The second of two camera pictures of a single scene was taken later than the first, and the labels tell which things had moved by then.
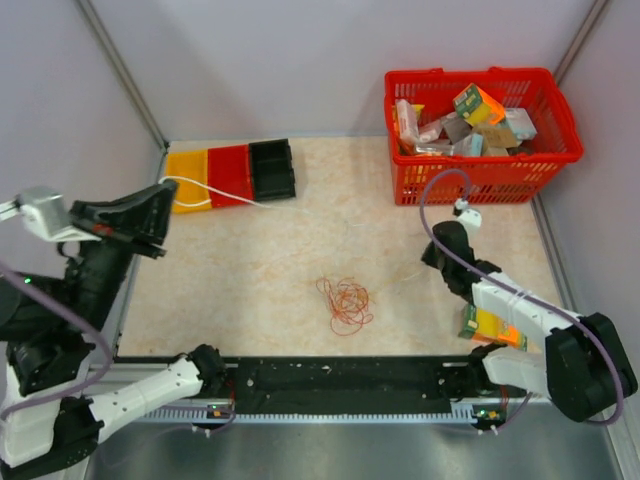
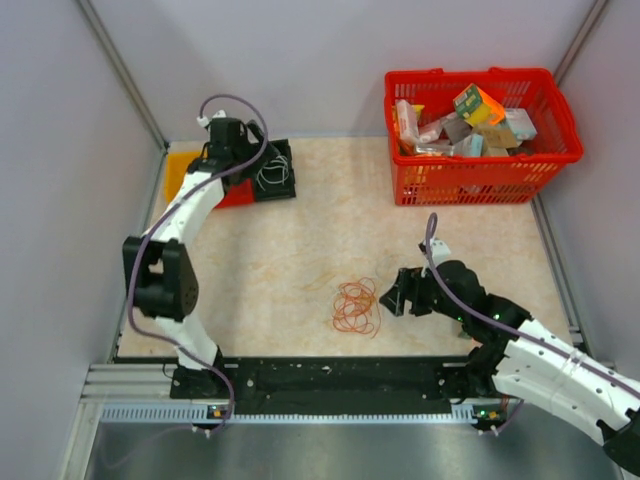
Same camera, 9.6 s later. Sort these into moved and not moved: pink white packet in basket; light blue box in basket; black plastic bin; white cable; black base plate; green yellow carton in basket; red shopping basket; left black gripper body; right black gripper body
Moved: right black gripper body; white cable; left black gripper body
Not moved: light blue box in basket; pink white packet in basket; green yellow carton in basket; red shopping basket; black base plate; black plastic bin
